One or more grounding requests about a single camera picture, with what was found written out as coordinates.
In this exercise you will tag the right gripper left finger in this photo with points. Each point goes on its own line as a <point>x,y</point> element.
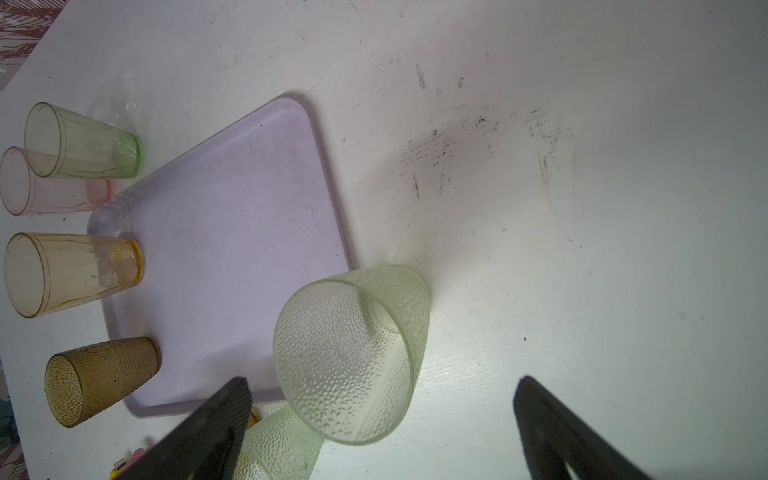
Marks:
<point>206,445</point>

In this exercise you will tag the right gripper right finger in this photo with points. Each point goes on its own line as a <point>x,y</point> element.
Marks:
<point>557,442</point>

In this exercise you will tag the brown textured glass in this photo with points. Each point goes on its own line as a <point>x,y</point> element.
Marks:
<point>83,382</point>

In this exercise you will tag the pale green frosted glass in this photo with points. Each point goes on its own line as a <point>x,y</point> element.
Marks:
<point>348,351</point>

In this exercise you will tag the yellow clear glass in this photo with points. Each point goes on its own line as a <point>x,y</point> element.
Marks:
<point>46,273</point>

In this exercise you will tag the lilac plastic tray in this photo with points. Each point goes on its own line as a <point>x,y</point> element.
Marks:
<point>230,230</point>

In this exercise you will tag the olive brown glass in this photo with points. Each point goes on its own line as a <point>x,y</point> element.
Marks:
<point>254,418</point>

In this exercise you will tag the pink toy figure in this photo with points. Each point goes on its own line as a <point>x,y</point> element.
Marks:
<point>136,456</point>

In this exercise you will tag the light green textured glass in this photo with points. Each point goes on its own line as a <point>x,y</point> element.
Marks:
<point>280,446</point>

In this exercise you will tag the pink clear glass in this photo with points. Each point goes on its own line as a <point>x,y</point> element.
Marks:
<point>25,193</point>

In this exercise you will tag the green clear glass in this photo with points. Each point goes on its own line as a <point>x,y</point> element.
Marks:
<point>63,144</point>

